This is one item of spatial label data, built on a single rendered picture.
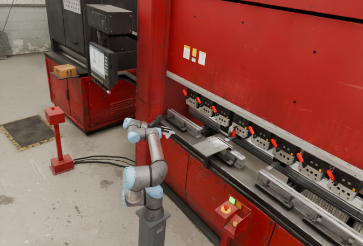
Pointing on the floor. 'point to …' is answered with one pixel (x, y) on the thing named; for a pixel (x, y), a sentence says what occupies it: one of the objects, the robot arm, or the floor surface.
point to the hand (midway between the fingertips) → (172, 130)
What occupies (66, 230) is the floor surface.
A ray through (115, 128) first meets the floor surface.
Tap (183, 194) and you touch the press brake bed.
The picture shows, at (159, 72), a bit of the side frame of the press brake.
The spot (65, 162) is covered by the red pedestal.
